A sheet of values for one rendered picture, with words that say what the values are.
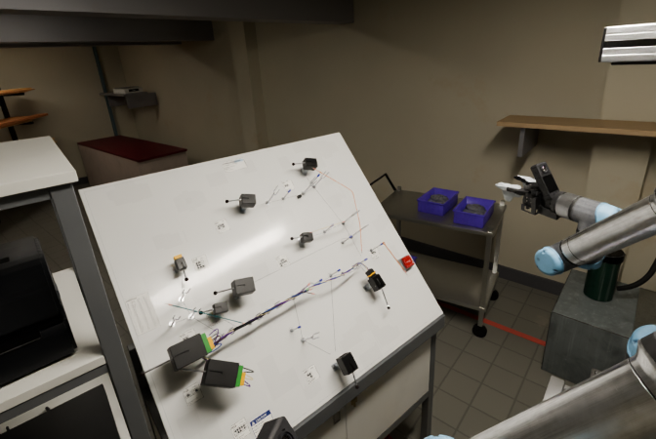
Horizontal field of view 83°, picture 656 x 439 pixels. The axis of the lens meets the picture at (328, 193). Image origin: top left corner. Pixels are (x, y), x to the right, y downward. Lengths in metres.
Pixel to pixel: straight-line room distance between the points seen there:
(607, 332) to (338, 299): 1.70
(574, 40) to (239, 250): 2.68
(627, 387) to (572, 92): 2.89
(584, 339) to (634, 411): 2.33
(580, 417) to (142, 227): 1.30
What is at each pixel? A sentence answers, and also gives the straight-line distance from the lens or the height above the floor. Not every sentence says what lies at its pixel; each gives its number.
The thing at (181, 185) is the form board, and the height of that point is 1.58.
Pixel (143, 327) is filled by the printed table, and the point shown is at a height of 1.25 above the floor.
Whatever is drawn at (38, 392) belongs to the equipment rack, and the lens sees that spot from 0.97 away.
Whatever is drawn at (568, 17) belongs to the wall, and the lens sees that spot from 3.29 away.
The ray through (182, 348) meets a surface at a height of 1.25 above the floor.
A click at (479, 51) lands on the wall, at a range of 3.44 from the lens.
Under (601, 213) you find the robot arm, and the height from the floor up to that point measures 1.58.
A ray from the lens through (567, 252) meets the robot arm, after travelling 1.14.
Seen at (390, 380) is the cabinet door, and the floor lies 0.67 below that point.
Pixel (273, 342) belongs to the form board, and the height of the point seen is 1.07.
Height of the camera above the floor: 2.01
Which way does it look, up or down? 20 degrees down
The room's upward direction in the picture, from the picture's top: 3 degrees counter-clockwise
